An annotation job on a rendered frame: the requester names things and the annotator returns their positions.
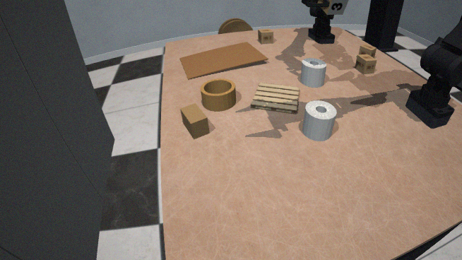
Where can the brown cardboard carton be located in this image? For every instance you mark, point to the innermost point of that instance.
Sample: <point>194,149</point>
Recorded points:
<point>365,63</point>

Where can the tan rectangular block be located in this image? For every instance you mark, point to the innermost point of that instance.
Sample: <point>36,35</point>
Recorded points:
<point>195,121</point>

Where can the small square wooden pallet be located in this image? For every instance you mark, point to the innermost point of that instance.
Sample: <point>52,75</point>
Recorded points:
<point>268,96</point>

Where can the tan cardboard carton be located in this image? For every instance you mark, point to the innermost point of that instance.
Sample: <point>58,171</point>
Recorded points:
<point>336,7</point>
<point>368,49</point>
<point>265,36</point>

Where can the brown open cylinder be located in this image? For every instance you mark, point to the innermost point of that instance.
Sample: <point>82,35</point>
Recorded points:
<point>218,94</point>

